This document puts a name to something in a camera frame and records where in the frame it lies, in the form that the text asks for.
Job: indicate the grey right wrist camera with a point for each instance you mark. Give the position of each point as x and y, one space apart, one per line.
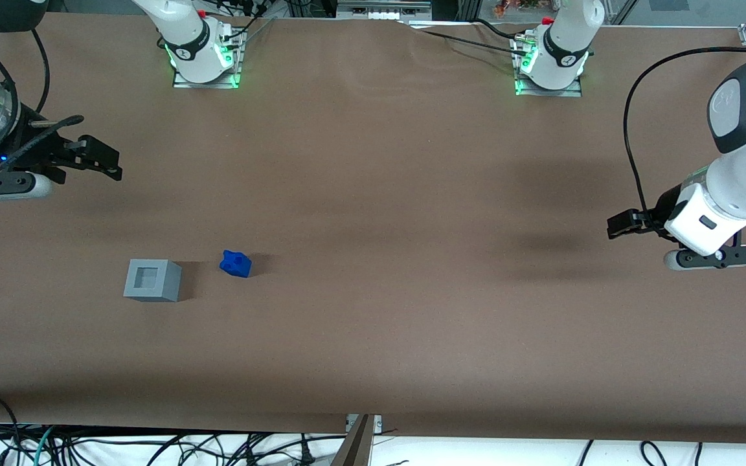
4 184

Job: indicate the small blue plastic part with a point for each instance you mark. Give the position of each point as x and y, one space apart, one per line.
236 264

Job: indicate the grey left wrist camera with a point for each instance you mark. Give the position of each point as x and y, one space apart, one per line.
716 257

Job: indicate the gray square base block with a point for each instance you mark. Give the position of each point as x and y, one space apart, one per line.
153 281

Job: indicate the white power strip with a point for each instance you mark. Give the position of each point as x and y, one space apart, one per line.
383 10

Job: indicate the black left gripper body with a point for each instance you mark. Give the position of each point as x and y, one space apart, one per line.
662 208

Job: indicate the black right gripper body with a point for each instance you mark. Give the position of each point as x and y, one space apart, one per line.
35 147

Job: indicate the brown table cover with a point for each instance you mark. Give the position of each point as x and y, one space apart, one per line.
412 259

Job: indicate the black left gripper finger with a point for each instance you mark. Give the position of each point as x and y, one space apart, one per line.
620 230
632 215

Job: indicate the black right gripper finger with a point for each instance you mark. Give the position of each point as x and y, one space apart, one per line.
98 150
104 171

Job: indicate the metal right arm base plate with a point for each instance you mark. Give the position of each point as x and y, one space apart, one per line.
208 84

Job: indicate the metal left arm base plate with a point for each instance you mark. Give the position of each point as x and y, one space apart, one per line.
548 92

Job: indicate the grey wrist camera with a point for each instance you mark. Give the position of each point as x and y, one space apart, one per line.
716 257
4 184

